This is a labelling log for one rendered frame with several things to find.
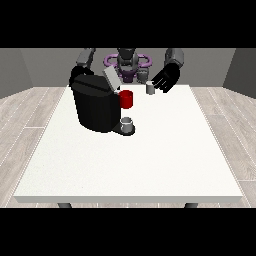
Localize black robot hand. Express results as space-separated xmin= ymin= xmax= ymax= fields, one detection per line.
xmin=68 ymin=65 xmax=95 ymax=86
xmin=151 ymin=62 xmax=181 ymax=94

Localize small grey coffee pod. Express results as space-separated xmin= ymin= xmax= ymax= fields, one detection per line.
xmin=145 ymin=80 xmax=155 ymax=96

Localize pale grey machine lid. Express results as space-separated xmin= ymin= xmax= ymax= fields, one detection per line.
xmin=102 ymin=65 xmax=122 ymax=92

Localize black coffee machine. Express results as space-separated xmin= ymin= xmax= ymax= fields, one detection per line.
xmin=71 ymin=73 xmax=136 ymax=137

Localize red pod holder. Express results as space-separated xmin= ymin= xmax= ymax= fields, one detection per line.
xmin=119 ymin=89 xmax=134 ymax=110

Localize grey robot trunk purple rings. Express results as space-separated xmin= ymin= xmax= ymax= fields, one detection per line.
xmin=103 ymin=48 xmax=153 ymax=84

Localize small grey cup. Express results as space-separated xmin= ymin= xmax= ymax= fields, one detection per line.
xmin=120 ymin=116 xmax=134 ymax=133

